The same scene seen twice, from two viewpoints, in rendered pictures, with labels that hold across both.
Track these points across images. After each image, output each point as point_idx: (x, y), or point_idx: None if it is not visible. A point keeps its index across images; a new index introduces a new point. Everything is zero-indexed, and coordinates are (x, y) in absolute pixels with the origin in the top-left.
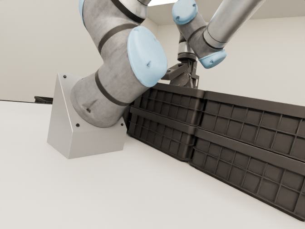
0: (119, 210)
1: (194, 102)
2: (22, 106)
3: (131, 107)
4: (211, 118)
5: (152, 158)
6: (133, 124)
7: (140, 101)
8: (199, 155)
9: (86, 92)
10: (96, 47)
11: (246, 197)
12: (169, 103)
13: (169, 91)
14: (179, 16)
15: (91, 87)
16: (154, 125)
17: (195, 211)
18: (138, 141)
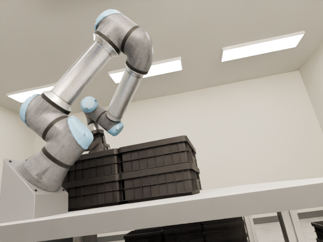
0: (96, 210)
1: (113, 158)
2: None
3: None
4: (128, 163)
5: (95, 208)
6: None
7: (67, 175)
8: (129, 191)
9: (38, 164)
10: (40, 133)
11: (163, 199)
12: (95, 165)
13: (93, 157)
14: (87, 107)
15: (41, 160)
16: (87, 188)
17: (137, 203)
18: (74, 211)
